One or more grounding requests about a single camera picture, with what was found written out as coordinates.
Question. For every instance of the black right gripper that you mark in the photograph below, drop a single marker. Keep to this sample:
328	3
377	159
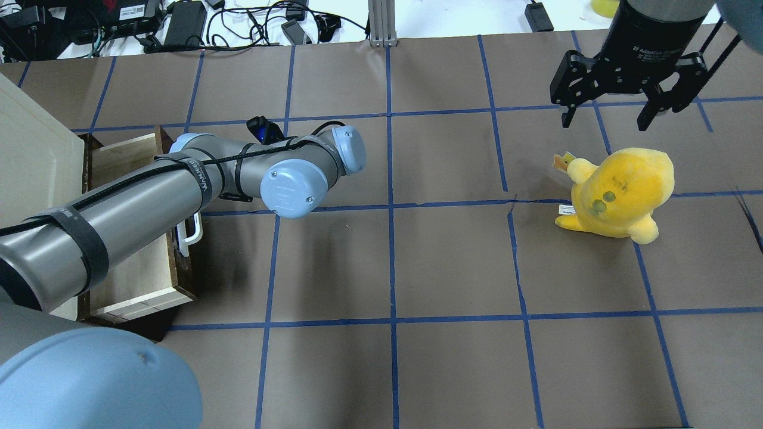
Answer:
645	37

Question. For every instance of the white drawer handle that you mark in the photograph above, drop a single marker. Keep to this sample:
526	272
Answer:
188	232

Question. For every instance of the yellow plush dinosaur toy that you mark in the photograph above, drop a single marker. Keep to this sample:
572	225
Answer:
617	197

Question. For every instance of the black power adapter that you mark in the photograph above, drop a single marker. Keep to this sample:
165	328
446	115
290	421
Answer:
537	17

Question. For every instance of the black power brick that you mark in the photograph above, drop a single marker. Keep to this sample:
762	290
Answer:
187	20

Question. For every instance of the aluminium frame post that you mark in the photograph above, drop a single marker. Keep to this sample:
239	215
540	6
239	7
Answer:
382	24

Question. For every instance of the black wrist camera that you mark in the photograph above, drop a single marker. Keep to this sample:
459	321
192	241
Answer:
265	129

